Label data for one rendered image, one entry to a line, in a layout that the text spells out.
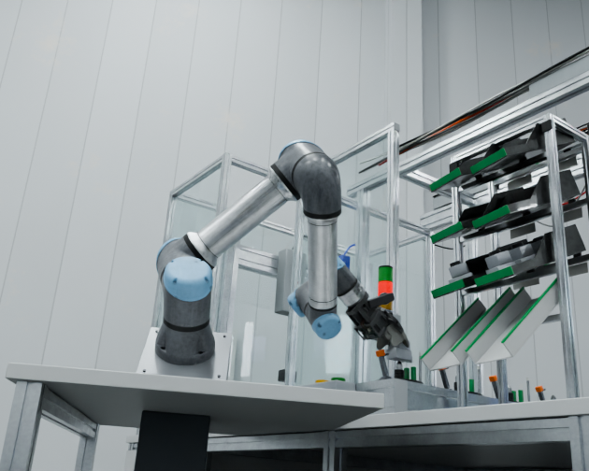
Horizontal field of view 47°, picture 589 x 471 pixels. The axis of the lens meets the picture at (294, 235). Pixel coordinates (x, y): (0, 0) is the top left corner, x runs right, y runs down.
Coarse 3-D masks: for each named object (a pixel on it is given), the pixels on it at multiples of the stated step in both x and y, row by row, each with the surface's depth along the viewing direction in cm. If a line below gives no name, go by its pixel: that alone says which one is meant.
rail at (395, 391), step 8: (360, 384) 182; (368, 384) 179; (376, 384) 176; (384, 384) 174; (392, 384) 172; (400, 384) 172; (384, 392) 173; (392, 392) 171; (400, 392) 171; (384, 400) 172; (392, 400) 170; (400, 400) 171; (384, 408) 173; (392, 408) 170; (400, 408) 170
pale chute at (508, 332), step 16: (512, 304) 174; (528, 304) 176; (544, 304) 162; (496, 320) 170; (512, 320) 173; (528, 320) 158; (480, 336) 166; (496, 336) 169; (512, 336) 154; (528, 336) 156; (480, 352) 165; (496, 352) 160; (512, 352) 153
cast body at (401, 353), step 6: (390, 342) 200; (402, 342) 197; (390, 348) 199; (396, 348) 195; (402, 348) 197; (408, 348) 198; (390, 354) 196; (396, 354) 195; (402, 354) 196; (408, 354) 197; (396, 360) 198; (402, 360) 198; (408, 360) 197
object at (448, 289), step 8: (520, 240) 186; (496, 248) 181; (504, 248) 183; (480, 256) 195; (488, 256) 196; (472, 264) 193; (480, 264) 194; (472, 272) 192; (480, 272) 193; (464, 280) 173; (472, 280) 174; (440, 288) 180; (448, 288) 177; (456, 288) 175; (464, 288) 173; (440, 296) 181
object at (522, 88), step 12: (588, 48) 233; (564, 60) 241; (576, 60) 240; (540, 72) 248; (552, 72) 247; (528, 84) 255; (504, 96) 263; (516, 96) 261; (480, 108) 270; (492, 108) 268; (456, 120) 280; (468, 120) 277; (432, 132) 290; (444, 132) 288; (588, 132) 284; (408, 144) 302; (420, 144) 300; (564, 204) 292
